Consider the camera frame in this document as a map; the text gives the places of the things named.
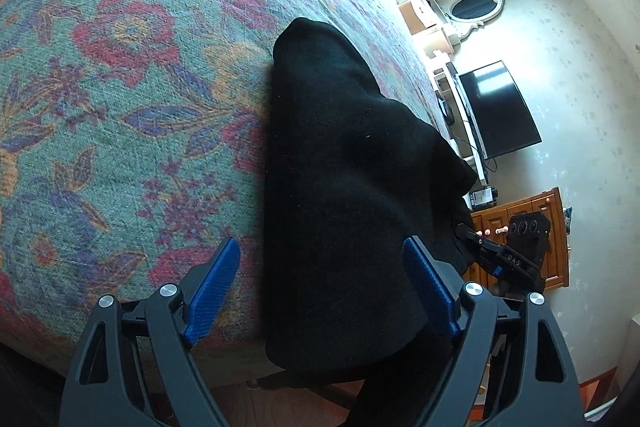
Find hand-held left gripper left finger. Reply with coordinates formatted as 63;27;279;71
60;237;241;427

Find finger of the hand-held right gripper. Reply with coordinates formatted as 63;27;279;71
455;226;503;276

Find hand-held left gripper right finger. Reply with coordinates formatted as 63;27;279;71
402;235;586;427

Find black pants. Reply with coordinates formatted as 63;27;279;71
262;17;478;427

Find wooden drawer cabinet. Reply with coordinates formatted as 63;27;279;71
470;187;571;292

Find white television stand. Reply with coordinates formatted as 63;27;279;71
430;52;490;185

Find black flat-screen television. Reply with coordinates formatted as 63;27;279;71
457;60;543;160

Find black set-top box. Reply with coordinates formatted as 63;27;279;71
437;92;457;124

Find floral bedspread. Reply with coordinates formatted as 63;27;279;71
0;0;451;373

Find white oval vanity mirror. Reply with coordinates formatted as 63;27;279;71
437;0;505;42

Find cream dressing table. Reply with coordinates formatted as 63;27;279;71
392;0;453;54

